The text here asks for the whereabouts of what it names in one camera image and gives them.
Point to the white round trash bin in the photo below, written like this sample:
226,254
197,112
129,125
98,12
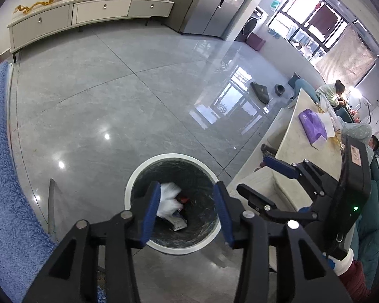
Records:
189,176

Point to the white printed packet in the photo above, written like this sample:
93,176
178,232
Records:
178,222

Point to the grey metal table leg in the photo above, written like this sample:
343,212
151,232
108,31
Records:
51,205

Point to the hanging maroon cloth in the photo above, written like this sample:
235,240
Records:
323,22

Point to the silver refrigerator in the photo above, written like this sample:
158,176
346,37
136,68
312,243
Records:
208,3

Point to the maroon stool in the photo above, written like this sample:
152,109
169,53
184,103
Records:
255,41

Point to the marble dining table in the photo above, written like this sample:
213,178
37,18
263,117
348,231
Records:
303,145

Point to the grey washing machine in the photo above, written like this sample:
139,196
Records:
251,26

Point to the white plastic wrapper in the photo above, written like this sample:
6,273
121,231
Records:
169,198

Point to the white paper sheet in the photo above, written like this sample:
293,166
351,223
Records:
328,124

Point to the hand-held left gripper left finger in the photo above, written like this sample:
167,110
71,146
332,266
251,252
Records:
151,211

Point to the green sign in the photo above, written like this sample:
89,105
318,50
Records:
275,4

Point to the black framed window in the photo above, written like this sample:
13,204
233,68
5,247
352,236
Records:
298,30

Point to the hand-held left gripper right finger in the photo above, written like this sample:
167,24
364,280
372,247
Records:
222,214

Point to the purple tissue pack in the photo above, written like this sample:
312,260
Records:
311,126

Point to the white tv cabinet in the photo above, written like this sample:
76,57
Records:
98,11

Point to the teal sofa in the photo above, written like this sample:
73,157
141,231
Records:
371,227

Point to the blue terry blanket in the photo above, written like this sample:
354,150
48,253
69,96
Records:
6,195

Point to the red and white packet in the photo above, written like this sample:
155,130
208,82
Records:
183,199

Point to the teal dining chair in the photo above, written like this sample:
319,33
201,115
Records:
303,86

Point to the hanging beige cloth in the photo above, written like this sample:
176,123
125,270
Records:
347,60

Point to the person's right forearm maroon sleeve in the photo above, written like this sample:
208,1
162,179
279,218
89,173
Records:
353,281

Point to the dark grey slipper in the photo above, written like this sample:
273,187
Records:
279,89
260,91

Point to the gold dragon figurine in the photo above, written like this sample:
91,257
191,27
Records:
38,4

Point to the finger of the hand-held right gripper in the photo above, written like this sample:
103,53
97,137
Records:
279,165
255,198

